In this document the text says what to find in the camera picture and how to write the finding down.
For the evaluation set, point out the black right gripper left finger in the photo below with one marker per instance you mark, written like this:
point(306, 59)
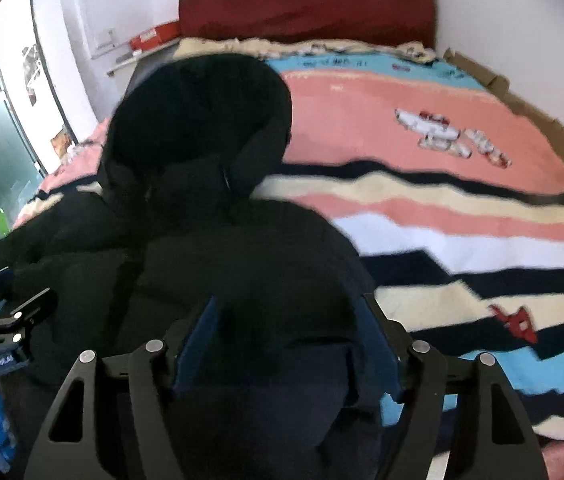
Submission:
point(115, 418)

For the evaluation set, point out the red box on shelf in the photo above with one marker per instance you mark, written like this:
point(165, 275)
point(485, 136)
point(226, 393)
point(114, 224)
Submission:
point(156, 36)

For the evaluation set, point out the black hooded puffer jacket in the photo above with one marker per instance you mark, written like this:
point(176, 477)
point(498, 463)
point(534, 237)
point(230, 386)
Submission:
point(283, 387)

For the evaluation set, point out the striped Hello Kitty blanket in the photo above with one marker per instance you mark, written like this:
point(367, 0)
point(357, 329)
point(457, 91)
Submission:
point(455, 207)

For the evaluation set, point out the white wall shelf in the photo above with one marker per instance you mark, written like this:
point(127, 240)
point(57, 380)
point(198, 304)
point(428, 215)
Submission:
point(136, 57)

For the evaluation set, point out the dark red padded headboard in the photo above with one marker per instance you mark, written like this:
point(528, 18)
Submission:
point(383, 22)

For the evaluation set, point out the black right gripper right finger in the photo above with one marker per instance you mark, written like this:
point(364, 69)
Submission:
point(492, 437)

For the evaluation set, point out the white wall switch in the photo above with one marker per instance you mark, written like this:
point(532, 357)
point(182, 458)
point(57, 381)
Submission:
point(103, 41)

